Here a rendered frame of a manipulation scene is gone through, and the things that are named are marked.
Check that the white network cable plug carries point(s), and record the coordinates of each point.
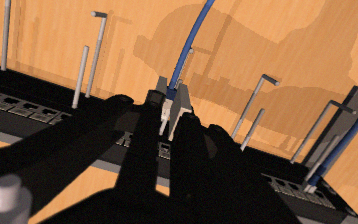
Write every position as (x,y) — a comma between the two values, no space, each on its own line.
(170,95)

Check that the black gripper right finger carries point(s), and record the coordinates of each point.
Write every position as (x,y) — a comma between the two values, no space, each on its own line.
(226,189)

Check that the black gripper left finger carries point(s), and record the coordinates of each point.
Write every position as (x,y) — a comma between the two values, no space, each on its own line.
(36,169)

